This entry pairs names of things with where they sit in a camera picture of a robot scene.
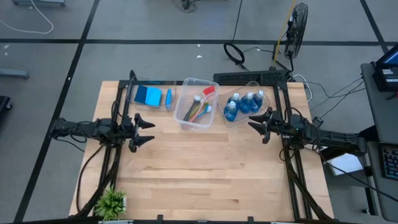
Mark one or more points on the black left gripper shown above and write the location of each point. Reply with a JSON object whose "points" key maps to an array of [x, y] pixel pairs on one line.
{"points": [[127, 130]]}

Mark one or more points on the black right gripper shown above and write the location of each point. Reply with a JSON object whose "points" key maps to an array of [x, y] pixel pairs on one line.
{"points": [[287, 126]]}

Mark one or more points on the blue dish brush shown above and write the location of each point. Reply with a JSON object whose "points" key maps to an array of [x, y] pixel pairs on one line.
{"points": [[208, 108]]}

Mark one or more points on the lime green dish brush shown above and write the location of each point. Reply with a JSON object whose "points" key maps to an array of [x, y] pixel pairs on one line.
{"points": [[200, 109]]}

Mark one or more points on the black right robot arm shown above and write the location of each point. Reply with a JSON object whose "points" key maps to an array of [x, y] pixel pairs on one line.
{"points": [[335, 138]]}

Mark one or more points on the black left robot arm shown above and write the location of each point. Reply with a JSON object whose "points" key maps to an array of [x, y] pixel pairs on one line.
{"points": [[90, 129]]}

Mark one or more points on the black perforated crossbeam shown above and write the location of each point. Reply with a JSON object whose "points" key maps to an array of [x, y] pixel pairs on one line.
{"points": [[248, 76]]}

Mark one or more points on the deep clear plastic tub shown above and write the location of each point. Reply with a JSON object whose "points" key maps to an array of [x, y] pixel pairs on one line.
{"points": [[211, 116]]}

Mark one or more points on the shallow clear plastic bin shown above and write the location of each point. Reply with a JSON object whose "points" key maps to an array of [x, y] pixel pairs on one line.
{"points": [[168, 84]]}

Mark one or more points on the small green plant white pot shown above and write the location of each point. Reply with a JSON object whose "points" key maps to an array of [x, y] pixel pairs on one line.
{"points": [[110, 203]]}

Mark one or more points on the black table edge clamp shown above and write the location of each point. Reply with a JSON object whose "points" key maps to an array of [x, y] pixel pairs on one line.
{"points": [[249, 219], [160, 218]]}

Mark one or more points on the white paper sheet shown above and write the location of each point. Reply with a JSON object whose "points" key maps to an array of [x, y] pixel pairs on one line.
{"points": [[345, 163]]}

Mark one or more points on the black floor fan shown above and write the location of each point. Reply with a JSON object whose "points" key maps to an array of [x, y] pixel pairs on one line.
{"points": [[297, 31]]}

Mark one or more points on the gray side desk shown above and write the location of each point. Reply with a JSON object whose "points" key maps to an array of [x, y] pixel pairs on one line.
{"points": [[379, 118]]}

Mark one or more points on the black box device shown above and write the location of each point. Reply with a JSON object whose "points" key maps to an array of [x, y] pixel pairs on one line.
{"points": [[385, 79]]}

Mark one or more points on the black keyboard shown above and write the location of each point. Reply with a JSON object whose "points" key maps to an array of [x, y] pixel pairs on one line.
{"points": [[390, 161]]}

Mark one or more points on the gray furniture foot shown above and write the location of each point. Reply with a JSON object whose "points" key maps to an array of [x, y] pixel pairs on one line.
{"points": [[14, 74]]}

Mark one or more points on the black caster wheel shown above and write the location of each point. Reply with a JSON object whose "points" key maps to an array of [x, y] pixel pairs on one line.
{"points": [[3, 104]]}

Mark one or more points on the laptop with blue screen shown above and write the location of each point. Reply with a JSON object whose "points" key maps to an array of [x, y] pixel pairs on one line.
{"points": [[391, 57]]}

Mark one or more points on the gray cart base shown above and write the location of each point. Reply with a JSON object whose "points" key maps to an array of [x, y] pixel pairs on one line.
{"points": [[38, 2]]}

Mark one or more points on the black aluminium table frame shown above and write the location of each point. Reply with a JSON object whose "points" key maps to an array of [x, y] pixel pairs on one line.
{"points": [[288, 168]]}

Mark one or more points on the silver metal bracket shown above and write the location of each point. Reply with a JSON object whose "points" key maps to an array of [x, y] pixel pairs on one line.
{"points": [[116, 221]]}

